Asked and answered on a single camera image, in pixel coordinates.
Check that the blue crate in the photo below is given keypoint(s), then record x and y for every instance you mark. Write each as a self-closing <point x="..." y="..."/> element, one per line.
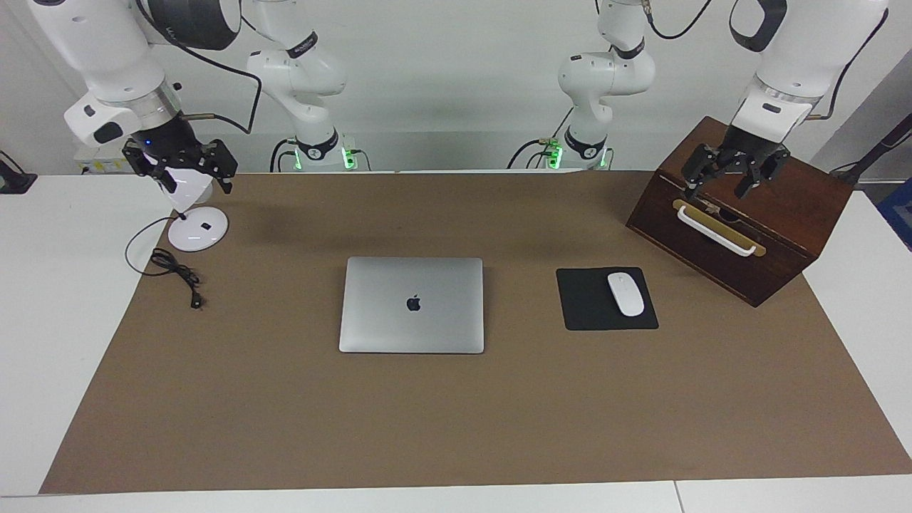
<point x="899" y="214"/>

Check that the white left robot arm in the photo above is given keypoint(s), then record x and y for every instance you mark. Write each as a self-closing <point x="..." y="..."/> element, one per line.
<point x="780" y="64"/>

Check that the white computer mouse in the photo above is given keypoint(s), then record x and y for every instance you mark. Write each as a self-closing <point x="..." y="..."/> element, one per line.
<point x="625" y="293"/>

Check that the silver apple laptop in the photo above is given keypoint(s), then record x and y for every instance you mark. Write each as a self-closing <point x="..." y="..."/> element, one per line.
<point x="412" y="305"/>

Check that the dark wooden box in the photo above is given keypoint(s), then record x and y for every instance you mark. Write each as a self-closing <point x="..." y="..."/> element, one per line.
<point x="776" y="206"/>

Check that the white desk lamp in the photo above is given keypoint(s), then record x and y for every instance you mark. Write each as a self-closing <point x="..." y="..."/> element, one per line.
<point x="199" y="228"/>

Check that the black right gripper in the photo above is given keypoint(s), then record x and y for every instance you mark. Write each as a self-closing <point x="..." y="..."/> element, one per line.
<point x="171" y="142"/>

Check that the brown table mat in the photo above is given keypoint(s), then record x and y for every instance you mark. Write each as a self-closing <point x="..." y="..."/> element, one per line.
<point x="456" y="413"/>

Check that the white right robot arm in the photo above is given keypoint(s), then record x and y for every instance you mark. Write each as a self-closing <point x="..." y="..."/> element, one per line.
<point x="107" y="43"/>

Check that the black tripod leg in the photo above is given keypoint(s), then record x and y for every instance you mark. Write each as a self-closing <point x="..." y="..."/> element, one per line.
<point x="876" y="149"/>

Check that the white power strip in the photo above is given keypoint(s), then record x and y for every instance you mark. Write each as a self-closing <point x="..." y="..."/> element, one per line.
<point x="96" y="165"/>

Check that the black stand foot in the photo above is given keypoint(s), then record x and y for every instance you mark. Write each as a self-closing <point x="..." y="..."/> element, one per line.
<point x="14" y="182"/>

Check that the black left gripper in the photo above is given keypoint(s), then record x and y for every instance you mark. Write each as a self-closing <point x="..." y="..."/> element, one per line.
<point x="748" y="146"/>

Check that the black mouse pad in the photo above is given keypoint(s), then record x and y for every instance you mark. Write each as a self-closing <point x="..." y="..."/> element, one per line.
<point x="591" y="306"/>

